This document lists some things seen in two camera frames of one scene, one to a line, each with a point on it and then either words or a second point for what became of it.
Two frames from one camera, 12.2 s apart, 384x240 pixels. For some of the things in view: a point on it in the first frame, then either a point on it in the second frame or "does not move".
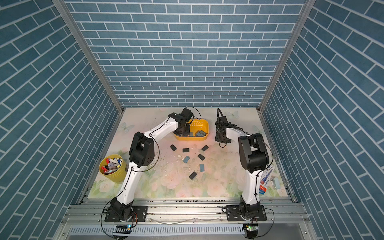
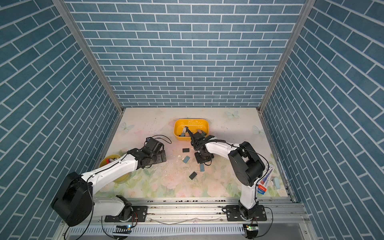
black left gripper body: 185,131 to 158,158
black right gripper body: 218,139 to 201,159
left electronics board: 122,229 does not move
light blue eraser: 186,159 does not move
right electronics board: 252,231 does not move
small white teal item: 275,183 does not move
